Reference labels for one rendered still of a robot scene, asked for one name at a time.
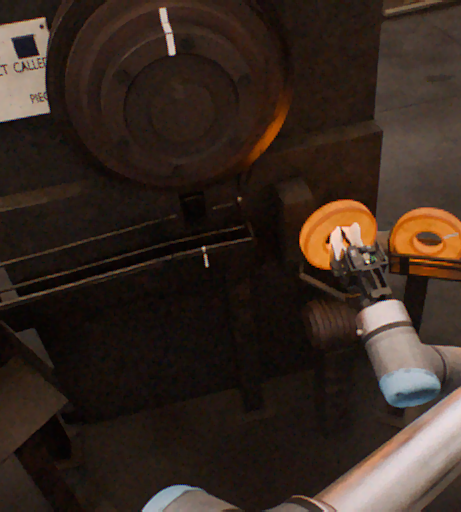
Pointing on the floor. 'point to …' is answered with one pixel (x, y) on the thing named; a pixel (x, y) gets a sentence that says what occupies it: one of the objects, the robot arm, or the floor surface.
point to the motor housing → (332, 360)
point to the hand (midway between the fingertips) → (338, 228)
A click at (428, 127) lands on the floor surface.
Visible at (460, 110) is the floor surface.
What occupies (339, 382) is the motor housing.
